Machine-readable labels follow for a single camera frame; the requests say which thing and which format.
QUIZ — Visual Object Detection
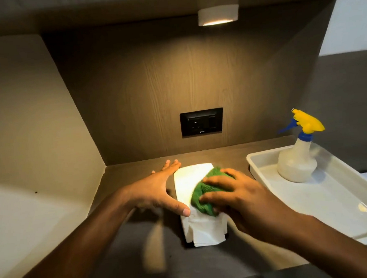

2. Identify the person's left hand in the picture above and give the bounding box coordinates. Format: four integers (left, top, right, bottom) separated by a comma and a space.
120, 158, 192, 222

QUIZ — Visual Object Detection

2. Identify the person's right hand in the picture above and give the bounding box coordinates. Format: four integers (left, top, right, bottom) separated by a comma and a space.
197, 163, 300, 247

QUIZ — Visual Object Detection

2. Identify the green cleaning cloth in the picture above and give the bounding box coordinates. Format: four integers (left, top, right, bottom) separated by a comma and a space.
188, 166, 238, 219

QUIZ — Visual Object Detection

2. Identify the white paper towel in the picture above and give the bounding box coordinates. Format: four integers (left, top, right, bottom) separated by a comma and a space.
172, 162, 231, 249

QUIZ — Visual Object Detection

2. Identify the person's left forearm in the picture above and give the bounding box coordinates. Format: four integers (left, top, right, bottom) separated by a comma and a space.
6, 186, 140, 278

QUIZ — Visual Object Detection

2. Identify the person's right forearm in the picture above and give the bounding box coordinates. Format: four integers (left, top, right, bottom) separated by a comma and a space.
270, 208, 367, 278

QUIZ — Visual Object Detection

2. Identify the white spray bottle yellow trigger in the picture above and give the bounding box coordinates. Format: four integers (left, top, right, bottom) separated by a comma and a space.
273, 106, 329, 185

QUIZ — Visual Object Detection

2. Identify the white plastic tray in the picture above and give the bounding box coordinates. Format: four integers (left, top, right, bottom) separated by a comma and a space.
246, 139, 367, 254

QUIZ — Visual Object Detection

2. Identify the white under-cabinet light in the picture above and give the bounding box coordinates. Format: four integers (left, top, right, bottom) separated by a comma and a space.
197, 4, 240, 27

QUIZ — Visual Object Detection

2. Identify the black wall socket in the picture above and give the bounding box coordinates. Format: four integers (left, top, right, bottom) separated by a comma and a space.
179, 107, 225, 138

